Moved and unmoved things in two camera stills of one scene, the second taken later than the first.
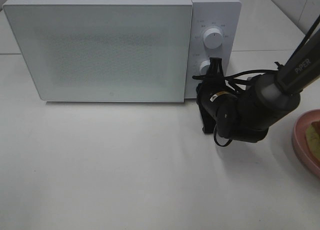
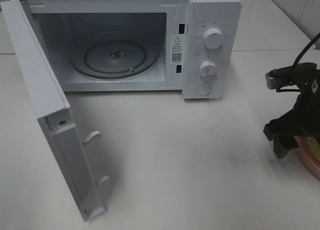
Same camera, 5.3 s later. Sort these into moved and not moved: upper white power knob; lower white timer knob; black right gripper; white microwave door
Moved: white microwave door; black right gripper
Not moved: lower white timer knob; upper white power knob
